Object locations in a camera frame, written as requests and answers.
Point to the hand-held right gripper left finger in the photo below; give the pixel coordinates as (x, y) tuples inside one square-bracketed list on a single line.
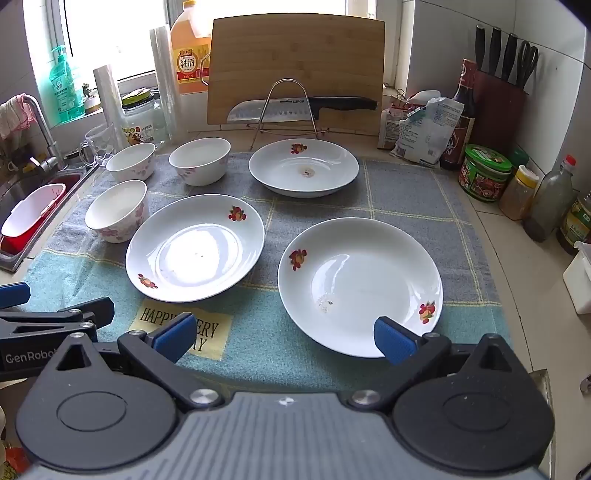
[(175, 334)]

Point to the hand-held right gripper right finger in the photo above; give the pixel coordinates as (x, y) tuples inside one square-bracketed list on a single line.
[(392, 339)]

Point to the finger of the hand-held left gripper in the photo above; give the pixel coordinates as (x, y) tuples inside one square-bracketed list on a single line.
[(14, 294), (92, 311)]

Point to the white fruit print plate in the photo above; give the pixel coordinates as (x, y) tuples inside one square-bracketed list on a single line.
[(323, 170), (364, 277), (198, 249)]

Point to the white pink floral bowl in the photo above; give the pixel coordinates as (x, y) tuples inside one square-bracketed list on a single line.
[(115, 221), (198, 170), (134, 166)]

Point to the white red plastic basin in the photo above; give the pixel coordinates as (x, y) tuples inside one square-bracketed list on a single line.
[(32, 212)]

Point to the steel sink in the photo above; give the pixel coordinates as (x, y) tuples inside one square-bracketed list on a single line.
[(18, 177)]

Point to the grey blue checked dish mat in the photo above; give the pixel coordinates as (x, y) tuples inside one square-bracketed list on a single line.
[(323, 217)]

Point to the steel faucet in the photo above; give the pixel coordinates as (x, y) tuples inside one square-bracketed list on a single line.
[(44, 134)]

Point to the clear glass mug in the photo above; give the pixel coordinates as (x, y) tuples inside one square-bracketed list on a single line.
[(99, 143)]

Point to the pink cloth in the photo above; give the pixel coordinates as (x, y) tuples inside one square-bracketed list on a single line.
[(14, 117)]

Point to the green lid jar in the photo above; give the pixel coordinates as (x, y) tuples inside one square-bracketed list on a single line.
[(485, 180)]

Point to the yellow lid spice jar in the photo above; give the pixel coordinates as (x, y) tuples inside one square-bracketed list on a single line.
[(517, 198)]

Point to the glass jar yellow black lid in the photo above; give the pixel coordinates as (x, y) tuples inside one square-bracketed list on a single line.
[(143, 124)]

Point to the white plastic container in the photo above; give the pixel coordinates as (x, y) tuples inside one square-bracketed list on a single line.
[(579, 281)]

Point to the red cap glass bottle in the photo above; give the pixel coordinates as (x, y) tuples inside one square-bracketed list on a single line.
[(547, 207)]

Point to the white plastic bag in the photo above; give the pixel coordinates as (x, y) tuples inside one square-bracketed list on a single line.
[(425, 138)]

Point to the green dish soap bottle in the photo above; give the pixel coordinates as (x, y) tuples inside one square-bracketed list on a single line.
[(64, 92)]

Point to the orange white food bag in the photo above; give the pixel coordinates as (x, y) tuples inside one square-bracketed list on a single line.
[(390, 129)]

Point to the dark soy sauce bottle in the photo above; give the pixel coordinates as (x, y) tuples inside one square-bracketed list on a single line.
[(461, 138)]

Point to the small potted plant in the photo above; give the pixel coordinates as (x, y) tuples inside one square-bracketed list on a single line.
[(88, 94)]

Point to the green label oil bottle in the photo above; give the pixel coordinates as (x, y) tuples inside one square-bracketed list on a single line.
[(577, 226)]

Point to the small green cap jar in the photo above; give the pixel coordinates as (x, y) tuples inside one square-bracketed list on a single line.
[(519, 157)]

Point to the wide blade kitchen knife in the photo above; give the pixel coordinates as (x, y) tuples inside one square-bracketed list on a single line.
[(341, 104)]

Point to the metal binder clip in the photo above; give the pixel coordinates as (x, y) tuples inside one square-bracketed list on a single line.
[(400, 97)]

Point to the dark red knife block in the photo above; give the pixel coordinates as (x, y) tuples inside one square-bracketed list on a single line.
[(501, 120)]

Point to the orange cooking wine jug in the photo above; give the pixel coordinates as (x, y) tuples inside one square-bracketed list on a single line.
[(189, 64)]

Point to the window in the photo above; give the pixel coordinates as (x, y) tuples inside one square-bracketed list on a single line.
[(115, 37)]

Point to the bamboo cutting board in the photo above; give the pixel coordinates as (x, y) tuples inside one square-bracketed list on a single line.
[(295, 60)]

